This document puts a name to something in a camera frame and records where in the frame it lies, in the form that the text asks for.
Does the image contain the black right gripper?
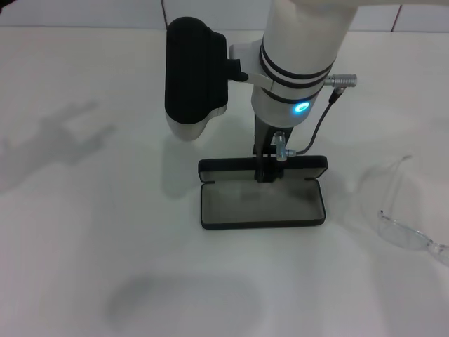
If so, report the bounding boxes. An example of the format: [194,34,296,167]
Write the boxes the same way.
[253,117,292,184]

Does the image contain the black glasses case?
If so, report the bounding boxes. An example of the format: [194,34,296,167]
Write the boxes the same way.
[198,155,328,231]

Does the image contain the clear white glasses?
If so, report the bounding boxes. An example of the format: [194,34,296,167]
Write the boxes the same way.
[363,154,449,266]

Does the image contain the right arm cable with plugs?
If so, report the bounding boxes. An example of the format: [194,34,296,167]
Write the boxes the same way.
[272,72,358,163]

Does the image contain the silver right camera mount bracket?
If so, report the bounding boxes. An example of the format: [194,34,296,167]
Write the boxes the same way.
[228,39,276,88]

